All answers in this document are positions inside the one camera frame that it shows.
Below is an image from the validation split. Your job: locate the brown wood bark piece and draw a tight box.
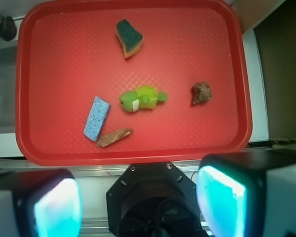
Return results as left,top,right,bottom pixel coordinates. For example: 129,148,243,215
97,128,133,148

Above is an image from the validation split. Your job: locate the black octagonal mount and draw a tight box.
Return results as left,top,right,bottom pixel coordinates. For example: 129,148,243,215
106,162,208,237

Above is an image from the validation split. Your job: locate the green and yellow sponge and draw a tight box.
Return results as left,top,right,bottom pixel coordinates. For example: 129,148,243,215
116,19,144,59

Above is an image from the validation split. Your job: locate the blue sponge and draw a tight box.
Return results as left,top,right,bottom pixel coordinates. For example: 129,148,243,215
83,96,111,142

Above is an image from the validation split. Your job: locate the green plush turtle toy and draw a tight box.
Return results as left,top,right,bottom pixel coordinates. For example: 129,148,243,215
119,85,168,113

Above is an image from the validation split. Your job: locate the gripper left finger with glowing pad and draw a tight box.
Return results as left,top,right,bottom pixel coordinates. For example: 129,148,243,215
0,168,82,237

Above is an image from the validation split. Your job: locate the red plastic tray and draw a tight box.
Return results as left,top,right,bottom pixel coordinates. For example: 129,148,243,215
15,0,252,166

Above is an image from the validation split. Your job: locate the black knob fixture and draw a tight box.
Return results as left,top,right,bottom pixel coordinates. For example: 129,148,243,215
0,14,17,41

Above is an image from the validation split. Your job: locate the brown rock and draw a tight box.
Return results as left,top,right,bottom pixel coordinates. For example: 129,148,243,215
192,81,213,105

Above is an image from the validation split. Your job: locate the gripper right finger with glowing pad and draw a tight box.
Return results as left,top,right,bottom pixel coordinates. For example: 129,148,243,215
196,151,296,237

